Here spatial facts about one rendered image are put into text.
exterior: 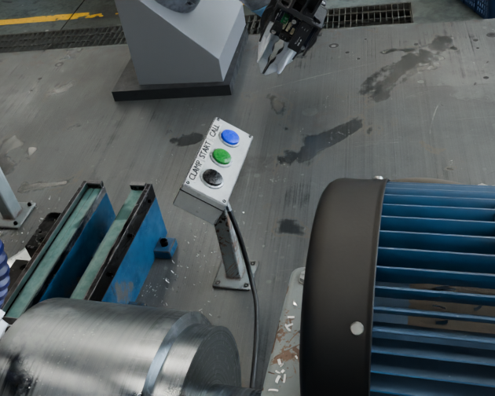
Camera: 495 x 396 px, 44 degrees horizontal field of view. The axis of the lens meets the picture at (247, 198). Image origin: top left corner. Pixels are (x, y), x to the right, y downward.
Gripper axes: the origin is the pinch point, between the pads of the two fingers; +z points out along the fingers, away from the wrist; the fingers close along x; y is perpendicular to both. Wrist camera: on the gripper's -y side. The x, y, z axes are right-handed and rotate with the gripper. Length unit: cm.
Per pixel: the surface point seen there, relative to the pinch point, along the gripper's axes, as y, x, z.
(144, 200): 11.1, -7.9, 30.2
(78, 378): 61, -5, -1
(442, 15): -255, 88, 78
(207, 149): 15.9, -2.5, 8.0
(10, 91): -46, -58, 78
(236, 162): 15.3, 2.2, 8.2
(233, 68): -52, -4, 39
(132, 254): 20.2, -5.4, 34.1
